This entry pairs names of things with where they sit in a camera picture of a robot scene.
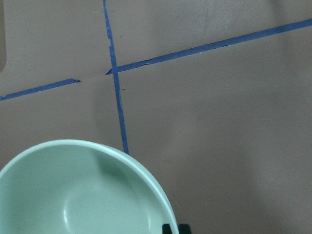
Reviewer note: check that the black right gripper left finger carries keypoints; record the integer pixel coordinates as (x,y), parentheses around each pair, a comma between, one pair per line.
(166,229)

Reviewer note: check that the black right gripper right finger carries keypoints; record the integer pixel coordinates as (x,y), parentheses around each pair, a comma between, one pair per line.
(184,229)

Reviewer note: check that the green bowl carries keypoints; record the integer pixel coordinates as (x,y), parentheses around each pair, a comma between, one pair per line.
(81,187)

